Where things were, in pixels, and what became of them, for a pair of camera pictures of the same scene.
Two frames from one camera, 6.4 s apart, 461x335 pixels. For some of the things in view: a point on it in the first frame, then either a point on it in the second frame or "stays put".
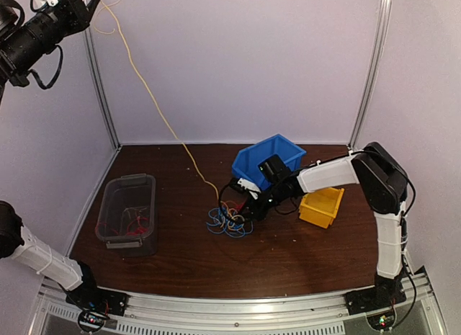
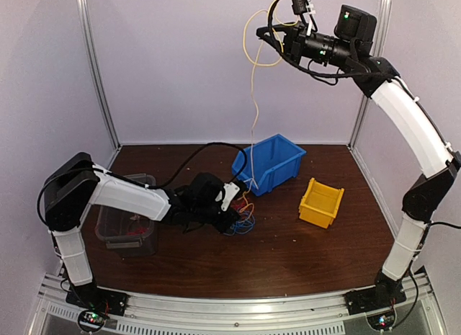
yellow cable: x=106 y=9 → x=261 y=65
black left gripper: x=79 y=14 → x=222 y=227
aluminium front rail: x=316 y=313 stays put
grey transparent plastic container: x=127 y=218 stays put
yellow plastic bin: x=320 y=207 stays put
